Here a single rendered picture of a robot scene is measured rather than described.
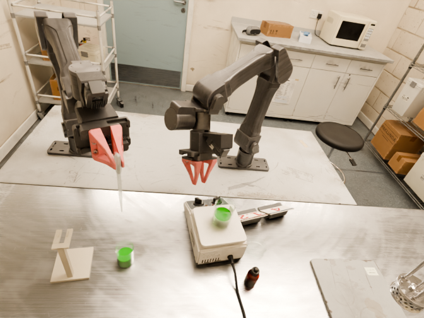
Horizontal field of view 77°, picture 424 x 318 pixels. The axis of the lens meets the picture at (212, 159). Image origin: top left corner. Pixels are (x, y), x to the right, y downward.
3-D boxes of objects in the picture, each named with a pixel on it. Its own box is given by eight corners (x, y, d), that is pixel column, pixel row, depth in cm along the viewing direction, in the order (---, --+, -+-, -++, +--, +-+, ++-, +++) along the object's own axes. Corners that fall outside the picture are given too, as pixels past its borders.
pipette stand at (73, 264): (58, 251, 65) (46, 218, 57) (93, 248, 67) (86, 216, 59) (50, 283, 59) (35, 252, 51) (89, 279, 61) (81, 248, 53)
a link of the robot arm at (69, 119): (91, 135, 87) (70, 26, 70) (68, 140, 84) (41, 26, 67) (86, 128, 92) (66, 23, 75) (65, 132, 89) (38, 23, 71)
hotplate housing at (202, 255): (182, 207, 82) (185, 188, 77) (222, 203, 86) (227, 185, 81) (197, 276, 66) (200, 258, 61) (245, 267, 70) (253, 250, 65)
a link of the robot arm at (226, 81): (208, 98, 64) (295, 40, 72) (187, 82, 69) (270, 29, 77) (216, 132, 74) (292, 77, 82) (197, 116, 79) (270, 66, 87)
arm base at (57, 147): (105, 141, 89) (110, 129, 94) (40, 135, 86) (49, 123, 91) (106, 159, 94) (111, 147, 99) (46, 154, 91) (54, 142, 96)
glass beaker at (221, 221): (217, 211, 72) (222, 190, 67) (234, 221, 70) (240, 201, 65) (204, 225, 68) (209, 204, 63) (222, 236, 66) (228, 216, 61)
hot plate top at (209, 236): (191, 209, 72) (192, 207, 71) (233, 205, 75) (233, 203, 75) (200, 248, 63) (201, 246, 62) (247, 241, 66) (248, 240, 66)
